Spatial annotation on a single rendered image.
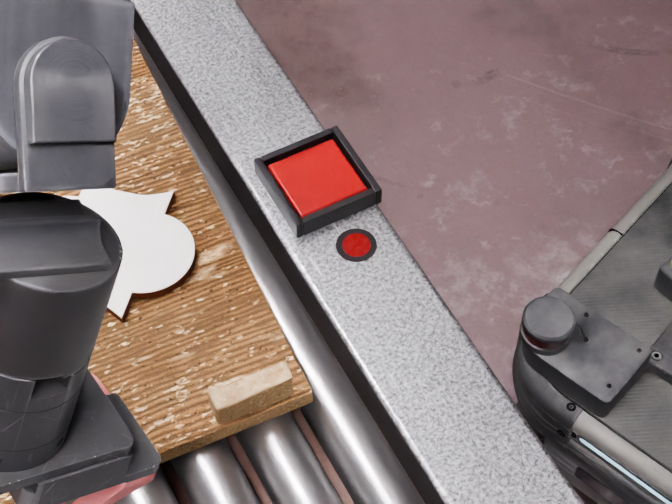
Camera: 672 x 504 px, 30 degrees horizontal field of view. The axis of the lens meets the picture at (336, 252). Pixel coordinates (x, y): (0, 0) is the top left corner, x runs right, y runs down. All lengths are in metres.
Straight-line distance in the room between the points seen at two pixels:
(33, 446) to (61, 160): 0.13
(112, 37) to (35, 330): 0.11
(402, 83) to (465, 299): 0.48
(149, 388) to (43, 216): 0.41
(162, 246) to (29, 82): 0.50
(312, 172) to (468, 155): 1.24
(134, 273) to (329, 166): 0.18
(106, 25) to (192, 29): 0.65
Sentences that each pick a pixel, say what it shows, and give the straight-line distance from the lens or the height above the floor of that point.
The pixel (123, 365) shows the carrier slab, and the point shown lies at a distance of 0.91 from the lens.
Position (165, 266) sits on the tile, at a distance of 0.94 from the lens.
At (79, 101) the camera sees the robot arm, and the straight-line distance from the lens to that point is 0.46.
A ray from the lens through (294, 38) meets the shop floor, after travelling 2.41.
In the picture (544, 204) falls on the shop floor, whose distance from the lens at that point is 2.18.
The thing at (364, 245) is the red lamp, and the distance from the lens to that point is 0.97.
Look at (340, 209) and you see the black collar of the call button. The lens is 0.98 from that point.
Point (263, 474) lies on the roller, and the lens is 0.89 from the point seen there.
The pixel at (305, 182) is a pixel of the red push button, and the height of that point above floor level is 0.93.
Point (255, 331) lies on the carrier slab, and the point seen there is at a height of 0.94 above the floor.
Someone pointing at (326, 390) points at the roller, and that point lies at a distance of 0.90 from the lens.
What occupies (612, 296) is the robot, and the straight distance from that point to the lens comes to 1.79.
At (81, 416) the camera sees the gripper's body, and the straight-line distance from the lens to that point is 0.57.
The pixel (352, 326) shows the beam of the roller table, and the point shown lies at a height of 0.92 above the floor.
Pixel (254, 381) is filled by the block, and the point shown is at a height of 0.96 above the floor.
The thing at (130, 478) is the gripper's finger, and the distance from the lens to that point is 0.59.
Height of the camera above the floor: 1.71
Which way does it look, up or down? 55 degrees down
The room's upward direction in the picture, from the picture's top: 1 degrees counter-clockwise
